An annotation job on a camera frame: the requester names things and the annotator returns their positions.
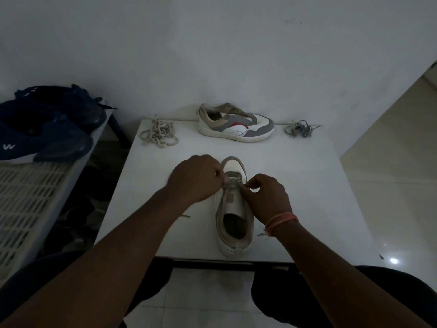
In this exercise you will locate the person's left hand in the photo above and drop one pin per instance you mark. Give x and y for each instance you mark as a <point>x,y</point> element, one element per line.
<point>194,179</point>

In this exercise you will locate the person's right hand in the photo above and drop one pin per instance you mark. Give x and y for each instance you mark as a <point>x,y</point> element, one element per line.
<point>269,199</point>

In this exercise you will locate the person's left fingers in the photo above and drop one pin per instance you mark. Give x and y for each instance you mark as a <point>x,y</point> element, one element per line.
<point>220,175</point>

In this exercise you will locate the person's right fingers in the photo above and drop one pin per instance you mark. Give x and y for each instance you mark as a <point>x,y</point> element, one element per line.
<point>249,187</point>

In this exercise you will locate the white beige sneaker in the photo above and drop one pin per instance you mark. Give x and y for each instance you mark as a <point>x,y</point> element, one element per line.
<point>235,215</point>

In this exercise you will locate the white shoelace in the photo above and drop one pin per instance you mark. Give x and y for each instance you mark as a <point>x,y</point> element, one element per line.
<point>185,216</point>

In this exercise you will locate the person's left forearm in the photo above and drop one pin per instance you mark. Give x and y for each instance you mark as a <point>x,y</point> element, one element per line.
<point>102,256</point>

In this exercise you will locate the person's right forearm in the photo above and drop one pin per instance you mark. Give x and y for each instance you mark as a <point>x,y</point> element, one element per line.
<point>334,280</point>

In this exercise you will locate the pink thread wristband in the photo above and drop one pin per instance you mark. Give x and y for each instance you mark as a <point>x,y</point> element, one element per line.
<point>281,222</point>

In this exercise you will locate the white grey red sneaker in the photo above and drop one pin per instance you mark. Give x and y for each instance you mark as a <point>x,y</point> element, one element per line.
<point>235,128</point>

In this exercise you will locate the beige shoelace bundle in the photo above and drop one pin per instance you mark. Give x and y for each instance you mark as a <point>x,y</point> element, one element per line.
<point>159,133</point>

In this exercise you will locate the grey shoelace bundle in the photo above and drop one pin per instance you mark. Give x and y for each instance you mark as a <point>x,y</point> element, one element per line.
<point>301,129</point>

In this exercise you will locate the navy blue sports shoe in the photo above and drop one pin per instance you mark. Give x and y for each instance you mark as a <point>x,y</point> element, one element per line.
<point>78,105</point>
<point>44,136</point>

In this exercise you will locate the person's right leg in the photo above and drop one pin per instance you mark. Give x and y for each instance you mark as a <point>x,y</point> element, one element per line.
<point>392,290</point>

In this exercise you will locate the white plastic slatted rack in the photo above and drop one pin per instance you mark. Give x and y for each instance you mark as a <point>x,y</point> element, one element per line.
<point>27,201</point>

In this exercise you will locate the black table frame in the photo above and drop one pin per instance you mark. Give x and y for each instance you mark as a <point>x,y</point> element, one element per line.
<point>222,264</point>

